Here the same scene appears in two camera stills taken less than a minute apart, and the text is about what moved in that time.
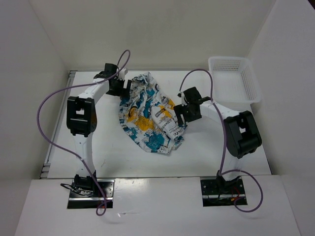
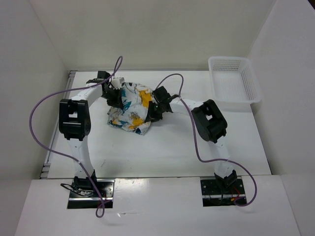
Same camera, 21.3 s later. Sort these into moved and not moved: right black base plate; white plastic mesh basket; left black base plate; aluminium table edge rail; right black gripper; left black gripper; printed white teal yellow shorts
Moved: right black gripper; left black gripper; printed white teal yellow shorts
Not moved: aluminium table edge rail; left black base plate; white plastic mesh basket; right black base plate
